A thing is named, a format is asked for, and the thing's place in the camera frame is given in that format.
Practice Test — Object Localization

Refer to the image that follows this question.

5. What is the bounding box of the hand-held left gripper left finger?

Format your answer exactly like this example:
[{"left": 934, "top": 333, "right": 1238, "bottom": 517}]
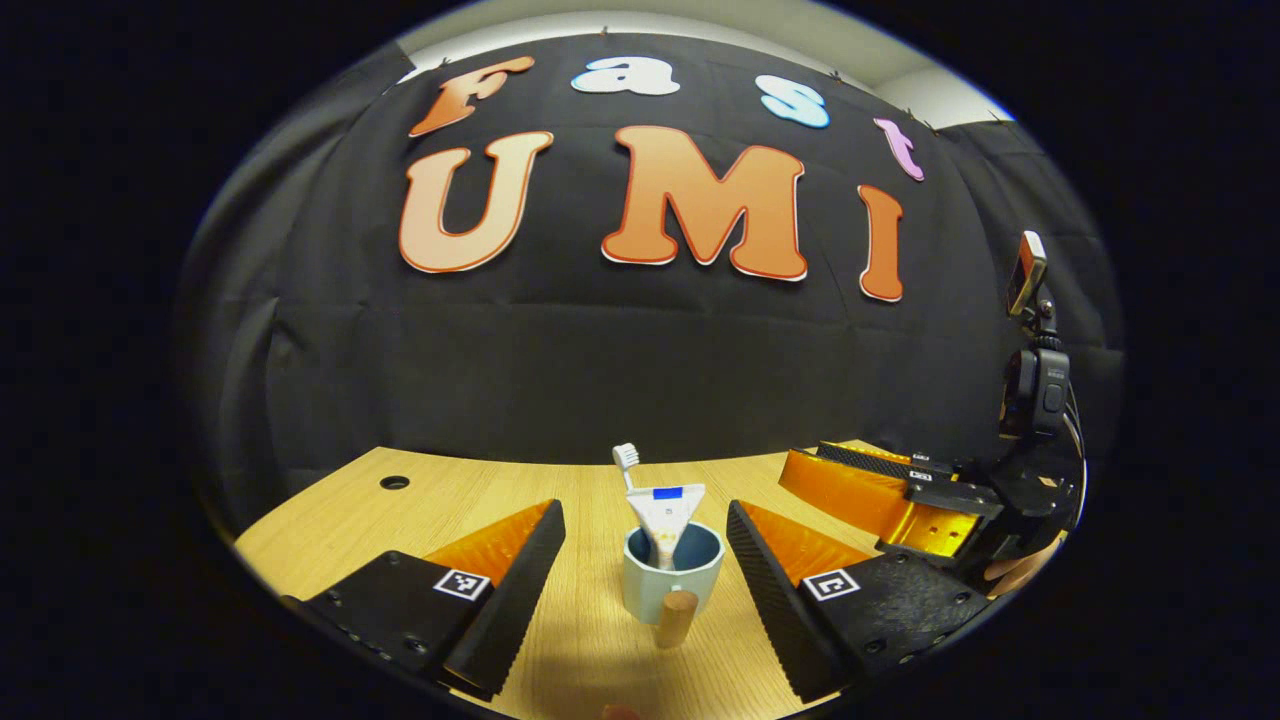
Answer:
[{"left": 285, "top": 498, "right": 568, "bottom": 701}]

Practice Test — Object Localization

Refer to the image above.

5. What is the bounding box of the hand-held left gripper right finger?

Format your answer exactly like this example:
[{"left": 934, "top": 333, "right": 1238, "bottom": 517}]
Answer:
[{"left": 726, "top": 499, "right": 991, "bottom": 704}]

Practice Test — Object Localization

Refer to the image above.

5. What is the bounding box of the light blue cup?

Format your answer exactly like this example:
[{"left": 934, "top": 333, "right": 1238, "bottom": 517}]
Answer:
[{"left": 622, "top": 522, "right": 726, "bottom": 649}]

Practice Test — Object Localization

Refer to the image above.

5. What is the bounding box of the white toothpaste tube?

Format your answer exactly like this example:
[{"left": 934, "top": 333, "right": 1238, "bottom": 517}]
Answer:
[{"left": 627, "top": 484, "right": 706, "bottom": 571}]

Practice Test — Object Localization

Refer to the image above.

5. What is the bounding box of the wooden desktop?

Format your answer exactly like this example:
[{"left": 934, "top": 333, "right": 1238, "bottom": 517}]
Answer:
[{"left": 232, "top": 440, "right": 1001, "bottom": 720}]

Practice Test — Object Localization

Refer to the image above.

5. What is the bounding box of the black backdrop cloth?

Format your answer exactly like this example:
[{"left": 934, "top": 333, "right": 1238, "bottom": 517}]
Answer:
[{"left": 172, "top": 30, "right": 1126, "bottom": 521}]

